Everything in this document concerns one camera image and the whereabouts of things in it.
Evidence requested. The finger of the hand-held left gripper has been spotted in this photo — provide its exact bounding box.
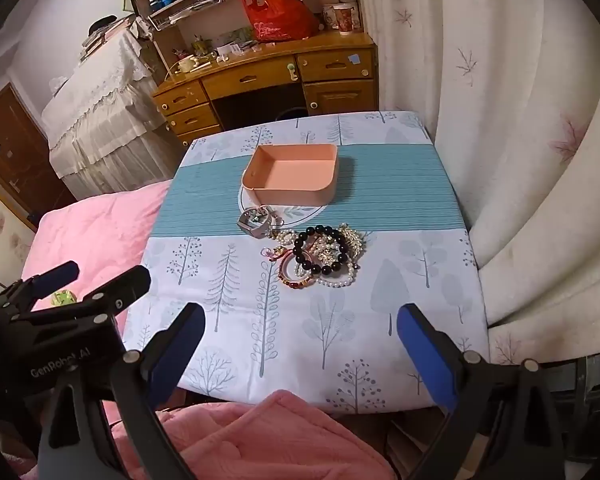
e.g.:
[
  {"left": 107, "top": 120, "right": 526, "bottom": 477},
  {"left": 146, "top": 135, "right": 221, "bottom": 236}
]
[
  {"left": 15, "top": 265, "right": 152, "bottom": 333},
  {"left": 0, "top": 261, "right": 79, "bottom": 313}
]

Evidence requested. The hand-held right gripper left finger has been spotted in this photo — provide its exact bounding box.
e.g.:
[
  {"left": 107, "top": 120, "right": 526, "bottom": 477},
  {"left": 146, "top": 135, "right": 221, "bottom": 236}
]
[{"left": 40, "top": 302, "right": 207, "bottom": 480}]

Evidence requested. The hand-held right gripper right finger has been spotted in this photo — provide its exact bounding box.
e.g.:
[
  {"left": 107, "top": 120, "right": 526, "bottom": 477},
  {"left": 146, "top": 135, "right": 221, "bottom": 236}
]
[{"left": 397, "top": 302, "right": 566, "bottom": 480}]

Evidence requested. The white pearl bracelet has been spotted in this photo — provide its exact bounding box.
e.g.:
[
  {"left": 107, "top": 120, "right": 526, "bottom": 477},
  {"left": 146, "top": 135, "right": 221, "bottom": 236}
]
[{"left": 312, "top": 260, "right": 362, "bottom": 290}]

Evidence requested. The red and gold bead bracelet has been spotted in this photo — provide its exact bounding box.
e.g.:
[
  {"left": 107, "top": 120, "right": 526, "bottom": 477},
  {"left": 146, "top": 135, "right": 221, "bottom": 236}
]
[{"left": 278, "top": 255, "right": 316, "bottom": 290}]

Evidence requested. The gold rhinestone brooch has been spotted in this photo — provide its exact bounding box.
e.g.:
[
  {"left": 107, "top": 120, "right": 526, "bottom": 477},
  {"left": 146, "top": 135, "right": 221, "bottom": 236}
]
[{"left": 336, "top": 223, "right": 369, "bottom": 257}]

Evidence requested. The black bead bracelet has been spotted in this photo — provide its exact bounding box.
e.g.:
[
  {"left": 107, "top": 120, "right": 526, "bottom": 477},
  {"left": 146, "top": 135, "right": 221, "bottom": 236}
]
[{"left": 292, "top": 225, "right": 352, "bottom": 276}]

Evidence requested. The pink plastic box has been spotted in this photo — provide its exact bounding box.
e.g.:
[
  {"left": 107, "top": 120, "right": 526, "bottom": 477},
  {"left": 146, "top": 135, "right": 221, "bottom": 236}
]
[{"left": 241, "top": 143, "right": 339, "bottom": 207}]

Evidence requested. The pink quilt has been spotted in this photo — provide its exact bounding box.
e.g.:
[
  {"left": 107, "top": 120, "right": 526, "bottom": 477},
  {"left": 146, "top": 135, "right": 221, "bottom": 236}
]
[{"left": 20, "top": 179, "right": 176, "bottom": 411}]

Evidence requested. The brown wooden door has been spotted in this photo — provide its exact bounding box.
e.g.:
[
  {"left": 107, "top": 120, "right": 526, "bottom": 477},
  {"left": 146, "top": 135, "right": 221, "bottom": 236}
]
[{"left": 0, "top": 83, "right": 77, "bottom": 234}]

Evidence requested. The pink fleece blanket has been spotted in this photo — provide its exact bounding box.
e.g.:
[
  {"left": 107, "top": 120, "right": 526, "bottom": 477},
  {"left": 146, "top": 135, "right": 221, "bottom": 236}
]
[{"left": 10, "top": 389, "right": 397, "bottom": 480}]

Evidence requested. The white lace furniture cover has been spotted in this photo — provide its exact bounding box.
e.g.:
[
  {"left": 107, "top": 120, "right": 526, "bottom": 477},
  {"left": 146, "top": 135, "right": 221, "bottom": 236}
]
[{"left": 40, "top": 26, "right": 182, "bottom": 194}]

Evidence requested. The round white mat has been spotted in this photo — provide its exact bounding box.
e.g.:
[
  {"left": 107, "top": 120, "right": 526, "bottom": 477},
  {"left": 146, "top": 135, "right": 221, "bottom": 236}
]
[{"left": 236, "top": 187, "right": 331, "bottom": 227}]

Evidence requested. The wooden desk with drawers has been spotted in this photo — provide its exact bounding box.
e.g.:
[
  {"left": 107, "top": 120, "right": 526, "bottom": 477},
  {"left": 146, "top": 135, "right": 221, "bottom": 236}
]
[{"left": 152, "top": 31, "right": 379, "bottom": 147}]

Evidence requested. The stack of books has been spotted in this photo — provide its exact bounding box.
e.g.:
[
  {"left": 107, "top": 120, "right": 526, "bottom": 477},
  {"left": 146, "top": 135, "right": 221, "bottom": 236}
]
[{"left": 79, "top": 14, "right": 138, "bottom": 62}]

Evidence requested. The white flower print curtain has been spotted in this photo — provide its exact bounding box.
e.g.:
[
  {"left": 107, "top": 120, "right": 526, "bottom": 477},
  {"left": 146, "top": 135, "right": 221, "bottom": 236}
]
[{"left": 354, "top": 0, "right": 600, "bottom": 367}]

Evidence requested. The red plastic bag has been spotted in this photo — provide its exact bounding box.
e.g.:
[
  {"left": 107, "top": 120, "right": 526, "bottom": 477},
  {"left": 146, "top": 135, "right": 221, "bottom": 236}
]
[{"left": 240, "top": 0, "right": 321, "bottom": 44}]

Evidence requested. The dark metal frame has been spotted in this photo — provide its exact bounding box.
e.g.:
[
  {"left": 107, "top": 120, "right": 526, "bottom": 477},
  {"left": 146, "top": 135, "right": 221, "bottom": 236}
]
[{"left": 530, "top": 354, "right": 600, "bottom": 463}]

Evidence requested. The white wire rack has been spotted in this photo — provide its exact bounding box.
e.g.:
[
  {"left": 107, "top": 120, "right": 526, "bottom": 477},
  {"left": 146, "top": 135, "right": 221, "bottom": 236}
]
[{"left": 147, "top": 0, "right": 332, "bottom": 31}]

